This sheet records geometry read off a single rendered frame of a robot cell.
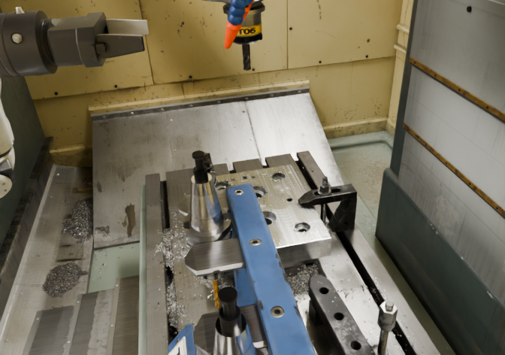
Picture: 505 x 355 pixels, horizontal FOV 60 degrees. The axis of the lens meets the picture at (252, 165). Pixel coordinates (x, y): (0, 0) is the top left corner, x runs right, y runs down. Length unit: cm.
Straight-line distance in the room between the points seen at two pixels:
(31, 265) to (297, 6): 128
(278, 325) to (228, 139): 130
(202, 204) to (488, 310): 71
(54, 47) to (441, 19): 71
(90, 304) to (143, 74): 90
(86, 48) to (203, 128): 114
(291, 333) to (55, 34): 48
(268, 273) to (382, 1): 153
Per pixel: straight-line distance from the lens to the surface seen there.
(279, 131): 174
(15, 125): 163
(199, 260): 54
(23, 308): 138
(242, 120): 176
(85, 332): 117
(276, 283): 49
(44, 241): 158
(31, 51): 68
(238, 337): 37
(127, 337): 110
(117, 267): 146
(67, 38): 66
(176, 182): 126
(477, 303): 110
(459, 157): 99
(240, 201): 61
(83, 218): 163
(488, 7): 88
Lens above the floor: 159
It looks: 32 degrees down
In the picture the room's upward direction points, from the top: 3 degrees counter-clockwise
